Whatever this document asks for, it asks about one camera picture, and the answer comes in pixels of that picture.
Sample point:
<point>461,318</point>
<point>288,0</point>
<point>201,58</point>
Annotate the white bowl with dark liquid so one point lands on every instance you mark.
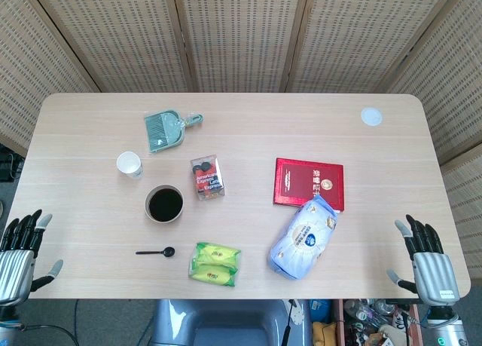
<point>165,204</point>

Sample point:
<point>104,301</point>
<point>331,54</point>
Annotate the green dustpan brush set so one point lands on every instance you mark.
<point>165,131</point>

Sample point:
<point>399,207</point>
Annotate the blue tissue paper pack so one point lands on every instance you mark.
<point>301,244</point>

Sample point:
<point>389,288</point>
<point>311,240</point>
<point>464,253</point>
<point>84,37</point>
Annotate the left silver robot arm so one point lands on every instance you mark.
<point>7,325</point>

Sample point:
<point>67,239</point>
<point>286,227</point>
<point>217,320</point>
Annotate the woven wooden folding screen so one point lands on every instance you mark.
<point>241,33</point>

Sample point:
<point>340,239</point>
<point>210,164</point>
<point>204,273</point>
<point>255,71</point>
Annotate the wooden crate of clutter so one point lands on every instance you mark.
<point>369,323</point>

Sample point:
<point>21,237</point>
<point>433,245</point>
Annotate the grey robot torso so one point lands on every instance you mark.
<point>226,323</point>

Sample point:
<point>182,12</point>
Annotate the blue box under table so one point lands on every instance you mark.
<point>321,309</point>

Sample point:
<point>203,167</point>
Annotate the red certificate book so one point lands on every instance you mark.
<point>301,182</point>

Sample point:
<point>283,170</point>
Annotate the white paper cup blue flower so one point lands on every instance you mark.
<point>129,163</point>

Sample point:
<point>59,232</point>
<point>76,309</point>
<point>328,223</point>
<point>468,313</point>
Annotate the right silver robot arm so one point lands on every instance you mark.
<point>446,325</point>

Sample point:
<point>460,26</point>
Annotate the yellow cloth bag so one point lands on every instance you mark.
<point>324,332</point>

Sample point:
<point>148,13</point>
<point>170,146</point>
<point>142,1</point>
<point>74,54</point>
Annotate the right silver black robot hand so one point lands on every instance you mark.
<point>435,274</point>

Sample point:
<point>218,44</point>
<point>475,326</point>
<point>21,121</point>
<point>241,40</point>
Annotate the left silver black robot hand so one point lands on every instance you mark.
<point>17,274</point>

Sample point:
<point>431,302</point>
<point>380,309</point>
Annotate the black plastic spoon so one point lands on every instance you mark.
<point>169,252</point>

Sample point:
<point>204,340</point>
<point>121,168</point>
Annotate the green yellow tissue pack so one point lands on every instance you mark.
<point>212,265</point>

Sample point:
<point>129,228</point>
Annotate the black equipment on floor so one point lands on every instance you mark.
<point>8,165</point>

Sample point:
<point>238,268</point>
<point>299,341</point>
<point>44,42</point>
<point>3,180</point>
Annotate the clear coffee capsule box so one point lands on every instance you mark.
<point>207,178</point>

